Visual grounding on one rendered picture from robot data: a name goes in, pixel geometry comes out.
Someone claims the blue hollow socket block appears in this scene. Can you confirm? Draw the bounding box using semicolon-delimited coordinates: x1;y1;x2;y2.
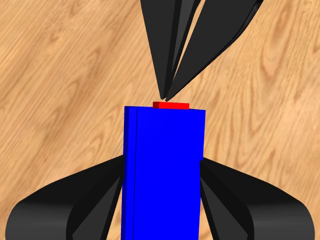
121;105;207;240

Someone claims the thin red peg bar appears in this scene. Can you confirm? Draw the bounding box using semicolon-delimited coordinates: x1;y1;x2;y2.
152;101;190;110

